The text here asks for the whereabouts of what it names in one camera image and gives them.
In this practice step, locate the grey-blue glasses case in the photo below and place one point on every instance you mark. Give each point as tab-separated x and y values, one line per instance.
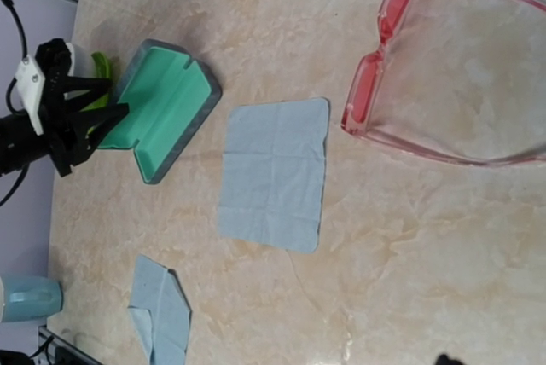
170	94

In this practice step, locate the light blue mug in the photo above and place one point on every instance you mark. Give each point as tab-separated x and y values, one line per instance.
29	298

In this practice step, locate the red lens pink sunglasses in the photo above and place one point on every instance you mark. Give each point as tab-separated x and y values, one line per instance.
356	119

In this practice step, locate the folded light blue cloth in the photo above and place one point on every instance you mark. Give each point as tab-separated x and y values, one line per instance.
160	312

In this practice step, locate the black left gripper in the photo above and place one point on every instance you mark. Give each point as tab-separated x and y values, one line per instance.
71	132

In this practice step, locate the white bowl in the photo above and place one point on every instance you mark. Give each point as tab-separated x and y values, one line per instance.
82	63

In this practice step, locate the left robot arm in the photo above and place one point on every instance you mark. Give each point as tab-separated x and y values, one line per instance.
20	145

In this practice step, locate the square light blue cloth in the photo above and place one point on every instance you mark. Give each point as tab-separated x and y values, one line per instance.
274	165

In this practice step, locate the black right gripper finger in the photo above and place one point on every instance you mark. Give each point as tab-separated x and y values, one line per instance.
444	359

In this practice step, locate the front aluminium rail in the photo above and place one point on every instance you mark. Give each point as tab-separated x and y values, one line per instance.
52	350

